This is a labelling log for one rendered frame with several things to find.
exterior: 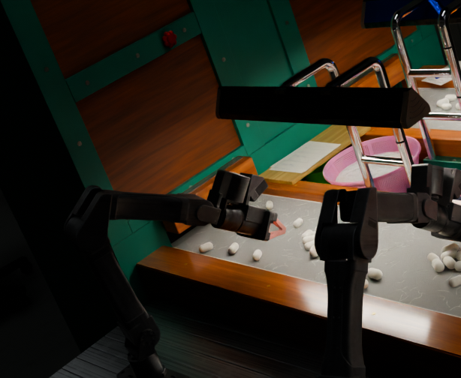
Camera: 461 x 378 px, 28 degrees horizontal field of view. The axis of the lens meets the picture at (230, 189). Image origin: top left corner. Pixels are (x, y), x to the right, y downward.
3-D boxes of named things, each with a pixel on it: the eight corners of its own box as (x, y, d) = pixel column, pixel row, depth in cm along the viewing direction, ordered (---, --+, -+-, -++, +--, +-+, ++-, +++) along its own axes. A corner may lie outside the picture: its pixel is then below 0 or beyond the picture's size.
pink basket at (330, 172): (433, 197, 238) (423, 164, 234) (332, 224, 244) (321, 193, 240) (426, 157, 262) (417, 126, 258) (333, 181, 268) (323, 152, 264)
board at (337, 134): (293, 185, 252) (291, 181, 252) (257, 181, 264) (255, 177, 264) (371, 129, 269) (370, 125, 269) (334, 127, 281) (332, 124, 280)
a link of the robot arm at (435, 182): (414, 172, 195) (387, 158, 185) (453, 169, 189) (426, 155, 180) (411, 227, 192) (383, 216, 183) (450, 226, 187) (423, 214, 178)
